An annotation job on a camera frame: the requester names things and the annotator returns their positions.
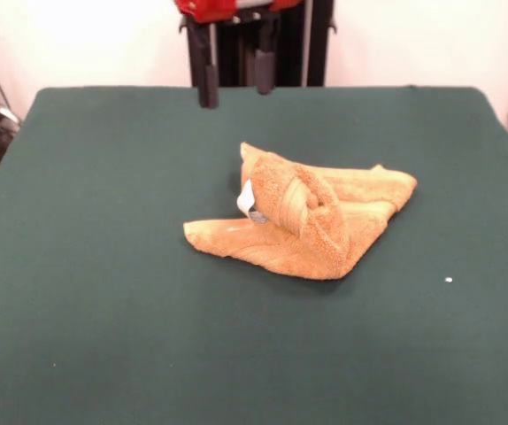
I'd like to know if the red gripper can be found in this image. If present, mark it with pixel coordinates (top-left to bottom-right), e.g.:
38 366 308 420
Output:
173 0 304 110

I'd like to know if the orange terry towel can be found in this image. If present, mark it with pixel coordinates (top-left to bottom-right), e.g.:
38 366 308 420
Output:
182 141 419 282

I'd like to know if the dark green table cloth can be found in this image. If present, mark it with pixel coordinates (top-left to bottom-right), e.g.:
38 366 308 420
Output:
0 86 508 425

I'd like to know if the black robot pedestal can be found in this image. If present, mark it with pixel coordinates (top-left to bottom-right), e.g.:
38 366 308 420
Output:
177 8 338 88

